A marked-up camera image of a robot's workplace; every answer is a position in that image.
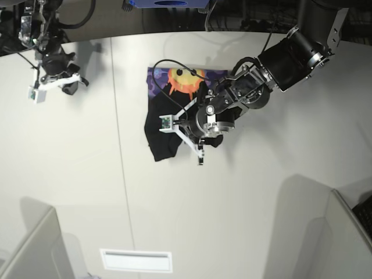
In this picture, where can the white paper sheet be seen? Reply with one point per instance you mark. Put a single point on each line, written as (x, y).
(137, 261)

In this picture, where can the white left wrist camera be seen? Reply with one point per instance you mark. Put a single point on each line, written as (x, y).
(174, 124)

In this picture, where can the grey right partition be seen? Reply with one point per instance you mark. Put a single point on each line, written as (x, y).
(335, 245)

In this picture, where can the grey left partition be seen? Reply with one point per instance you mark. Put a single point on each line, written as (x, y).
(41, 253)

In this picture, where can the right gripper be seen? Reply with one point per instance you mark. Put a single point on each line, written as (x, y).
(53, 66)

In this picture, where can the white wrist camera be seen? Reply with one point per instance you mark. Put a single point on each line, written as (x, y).
(174, 124)
(38, 93)

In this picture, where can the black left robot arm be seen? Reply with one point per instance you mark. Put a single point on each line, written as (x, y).
(307, 46)

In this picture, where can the blue box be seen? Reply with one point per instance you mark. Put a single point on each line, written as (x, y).
(145, 4)

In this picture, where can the black keyboard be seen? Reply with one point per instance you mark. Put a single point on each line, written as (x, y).
(363, 213)

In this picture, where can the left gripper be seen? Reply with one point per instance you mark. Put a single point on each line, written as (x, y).
(208, 120)

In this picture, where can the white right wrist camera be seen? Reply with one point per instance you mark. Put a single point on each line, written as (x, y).
(38, 93)

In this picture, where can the grey partition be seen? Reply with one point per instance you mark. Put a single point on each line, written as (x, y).
(41, 253)
(335, 245)

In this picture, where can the black T-shirt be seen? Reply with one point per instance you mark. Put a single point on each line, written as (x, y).
(173, 101)

